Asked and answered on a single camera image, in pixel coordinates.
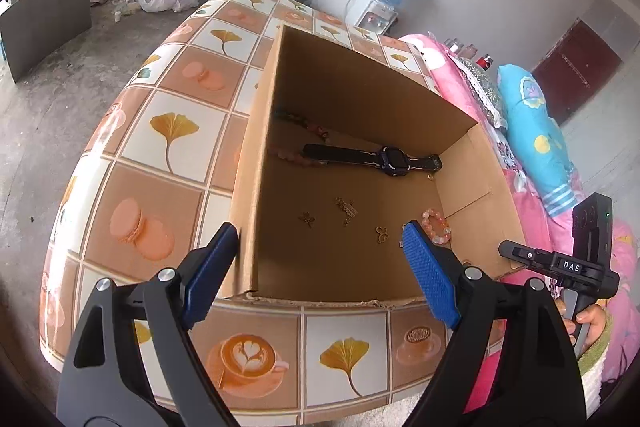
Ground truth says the purple kids smartwatch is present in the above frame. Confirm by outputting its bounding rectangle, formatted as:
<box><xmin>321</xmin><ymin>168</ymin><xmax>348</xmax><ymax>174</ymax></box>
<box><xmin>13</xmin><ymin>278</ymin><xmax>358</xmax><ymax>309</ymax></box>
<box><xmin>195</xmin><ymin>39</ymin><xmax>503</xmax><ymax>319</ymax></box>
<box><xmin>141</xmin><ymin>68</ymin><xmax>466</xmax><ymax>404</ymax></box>
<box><xmin>303</xmin><ymin>144</ymin><xmax>442</xmax><ymax>176</ymax></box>

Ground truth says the dark grey cabinet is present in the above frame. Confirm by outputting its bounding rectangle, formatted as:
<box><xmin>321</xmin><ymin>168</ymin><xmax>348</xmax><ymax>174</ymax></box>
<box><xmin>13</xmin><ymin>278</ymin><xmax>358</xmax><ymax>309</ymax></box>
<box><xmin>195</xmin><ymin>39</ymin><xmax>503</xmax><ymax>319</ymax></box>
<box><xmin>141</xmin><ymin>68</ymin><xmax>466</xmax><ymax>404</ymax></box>
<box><xmin>1</xmin><ymin>0</ymin><xmax>91</xmax><ymax>81</ymax></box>

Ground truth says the blue cartoon pillow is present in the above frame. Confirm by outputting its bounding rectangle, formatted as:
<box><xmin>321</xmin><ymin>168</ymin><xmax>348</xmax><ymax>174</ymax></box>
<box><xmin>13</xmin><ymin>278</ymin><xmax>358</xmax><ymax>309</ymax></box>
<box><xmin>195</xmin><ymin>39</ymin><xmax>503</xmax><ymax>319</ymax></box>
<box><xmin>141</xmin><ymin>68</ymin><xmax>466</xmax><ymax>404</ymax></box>
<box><xmin>497</xmin><ymin>64</ymin><xmax>578</xmax><ymax>218</ymax></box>

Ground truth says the multicolour bead bracelet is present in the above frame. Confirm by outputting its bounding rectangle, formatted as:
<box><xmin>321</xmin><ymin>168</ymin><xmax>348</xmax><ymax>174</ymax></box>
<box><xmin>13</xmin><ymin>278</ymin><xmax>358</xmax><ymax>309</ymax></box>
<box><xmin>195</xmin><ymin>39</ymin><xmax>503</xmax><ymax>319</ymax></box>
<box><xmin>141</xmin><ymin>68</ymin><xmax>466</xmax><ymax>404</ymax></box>
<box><xmin>269</xmin><ymin>108</ymin><xmax>331</xmax><ymax>168</ymax></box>

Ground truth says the gold butterfly brooch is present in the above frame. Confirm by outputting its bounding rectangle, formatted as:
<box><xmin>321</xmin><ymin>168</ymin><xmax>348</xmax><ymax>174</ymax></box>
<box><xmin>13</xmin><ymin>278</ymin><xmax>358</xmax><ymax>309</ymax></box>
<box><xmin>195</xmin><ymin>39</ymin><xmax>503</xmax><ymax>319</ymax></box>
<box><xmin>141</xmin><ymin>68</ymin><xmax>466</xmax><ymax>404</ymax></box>
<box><xmin>374</xmin><ymin>227</ymin><xmax>390</xmax><ymax>244</ymax></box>

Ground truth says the pink orange bead bracelet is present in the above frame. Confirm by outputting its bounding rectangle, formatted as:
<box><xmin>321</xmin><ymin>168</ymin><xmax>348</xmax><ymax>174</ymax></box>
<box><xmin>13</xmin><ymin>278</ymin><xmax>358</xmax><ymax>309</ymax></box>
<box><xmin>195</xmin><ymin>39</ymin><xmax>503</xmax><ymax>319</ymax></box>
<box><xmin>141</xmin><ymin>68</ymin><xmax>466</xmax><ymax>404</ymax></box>
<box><xmin>420</xmin><ymin>207</ymin><xmax>452</xmax><ymax>245</ymax></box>

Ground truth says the patterned tablecloth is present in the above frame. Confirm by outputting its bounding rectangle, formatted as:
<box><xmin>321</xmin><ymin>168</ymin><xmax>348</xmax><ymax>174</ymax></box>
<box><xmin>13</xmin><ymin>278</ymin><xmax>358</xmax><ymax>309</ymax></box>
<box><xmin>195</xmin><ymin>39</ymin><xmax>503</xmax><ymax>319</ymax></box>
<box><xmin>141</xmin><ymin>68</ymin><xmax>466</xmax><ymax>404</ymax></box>
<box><xmin>39</xmin><ymin>0</ymin><xmax>448</xmax><ymax>425</ymax></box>

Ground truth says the pink floral blanket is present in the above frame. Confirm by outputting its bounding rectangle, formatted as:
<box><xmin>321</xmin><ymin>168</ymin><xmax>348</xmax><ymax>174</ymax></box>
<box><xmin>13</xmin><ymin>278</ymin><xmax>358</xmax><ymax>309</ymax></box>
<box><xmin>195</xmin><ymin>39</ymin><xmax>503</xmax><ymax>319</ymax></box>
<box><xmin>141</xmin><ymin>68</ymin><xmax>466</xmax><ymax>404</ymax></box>
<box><xmin>401</xmin><ymin>35</ymin><xmax>639</xmax><ymax>413</ymax></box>

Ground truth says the person right hand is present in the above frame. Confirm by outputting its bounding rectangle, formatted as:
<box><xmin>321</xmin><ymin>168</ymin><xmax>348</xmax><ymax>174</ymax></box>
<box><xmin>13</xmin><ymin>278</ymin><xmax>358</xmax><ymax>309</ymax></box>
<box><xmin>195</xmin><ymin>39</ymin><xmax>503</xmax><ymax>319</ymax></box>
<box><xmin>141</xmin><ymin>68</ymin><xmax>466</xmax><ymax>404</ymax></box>
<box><xmin>554</xmin><ymin>298</ymin><xmax>611</xmax><ymax>355</ymax></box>

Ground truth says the white water dispenser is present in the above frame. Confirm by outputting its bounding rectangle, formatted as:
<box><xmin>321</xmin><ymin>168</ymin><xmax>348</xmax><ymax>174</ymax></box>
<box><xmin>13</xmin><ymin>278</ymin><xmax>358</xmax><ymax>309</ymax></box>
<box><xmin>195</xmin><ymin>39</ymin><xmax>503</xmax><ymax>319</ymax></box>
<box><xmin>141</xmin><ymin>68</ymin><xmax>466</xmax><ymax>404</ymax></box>
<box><xmin>344</xmin><ymin>0</ymin><xmax>398</xmax><ymax>35</ymax></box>

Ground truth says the grey lace pillow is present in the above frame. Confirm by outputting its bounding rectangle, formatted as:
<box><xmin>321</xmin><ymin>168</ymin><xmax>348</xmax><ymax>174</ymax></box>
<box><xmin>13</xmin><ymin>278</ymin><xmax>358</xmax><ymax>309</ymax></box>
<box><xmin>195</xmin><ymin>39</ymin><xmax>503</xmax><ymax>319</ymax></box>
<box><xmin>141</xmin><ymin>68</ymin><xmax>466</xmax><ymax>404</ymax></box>
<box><xmin>452</xmin><ymin>56</ymin><xmax>508</xmax><ymax>131</ymax></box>

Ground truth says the brown cardboard box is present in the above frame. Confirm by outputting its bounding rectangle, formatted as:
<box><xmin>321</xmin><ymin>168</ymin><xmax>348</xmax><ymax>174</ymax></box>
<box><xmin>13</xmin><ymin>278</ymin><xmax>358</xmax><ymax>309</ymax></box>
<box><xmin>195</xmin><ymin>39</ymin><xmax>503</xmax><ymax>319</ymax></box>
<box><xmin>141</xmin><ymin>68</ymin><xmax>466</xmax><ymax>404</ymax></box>
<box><xmin>220</xmin><ymin>27</ymin><xmax>524</xmax><ymax>306</ymax></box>

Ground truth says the gold ring earring with charm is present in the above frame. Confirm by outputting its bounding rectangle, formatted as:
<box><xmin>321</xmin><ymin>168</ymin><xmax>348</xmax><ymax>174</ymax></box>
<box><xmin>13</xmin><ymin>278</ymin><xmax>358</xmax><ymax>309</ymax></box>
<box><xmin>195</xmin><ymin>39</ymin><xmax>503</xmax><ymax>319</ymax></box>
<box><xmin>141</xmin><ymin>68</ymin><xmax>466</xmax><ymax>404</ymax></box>
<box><xmin>334</xmin><ymin>197</ymin><xmax>358</xmax><ymax>227</ymax></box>

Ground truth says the dark red door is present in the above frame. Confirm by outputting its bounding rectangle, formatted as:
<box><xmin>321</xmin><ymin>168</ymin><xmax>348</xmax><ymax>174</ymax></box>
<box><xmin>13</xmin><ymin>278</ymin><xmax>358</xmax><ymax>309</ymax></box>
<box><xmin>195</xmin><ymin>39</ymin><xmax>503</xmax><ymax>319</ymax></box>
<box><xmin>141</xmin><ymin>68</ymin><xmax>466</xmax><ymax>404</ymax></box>
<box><xmin>533</xmin><ymin>20</ymin><xmax>622</xmax><ymax>124</ymax></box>

